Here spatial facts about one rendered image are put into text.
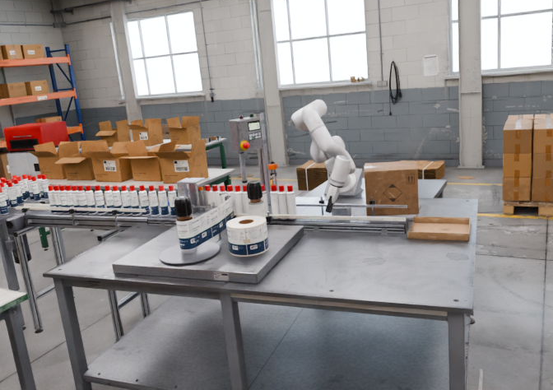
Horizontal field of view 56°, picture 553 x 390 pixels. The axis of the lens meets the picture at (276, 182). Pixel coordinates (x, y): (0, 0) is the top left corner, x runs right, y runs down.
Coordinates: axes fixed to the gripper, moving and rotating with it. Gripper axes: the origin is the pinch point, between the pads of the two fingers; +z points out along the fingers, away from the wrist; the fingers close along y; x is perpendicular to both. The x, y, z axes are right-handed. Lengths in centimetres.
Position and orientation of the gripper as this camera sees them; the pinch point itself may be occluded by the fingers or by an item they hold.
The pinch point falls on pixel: (328, 208)
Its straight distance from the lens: 296.1
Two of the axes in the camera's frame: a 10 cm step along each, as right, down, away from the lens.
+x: 9.0, 3.3, -2.7
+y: -3.6, 2.5, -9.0
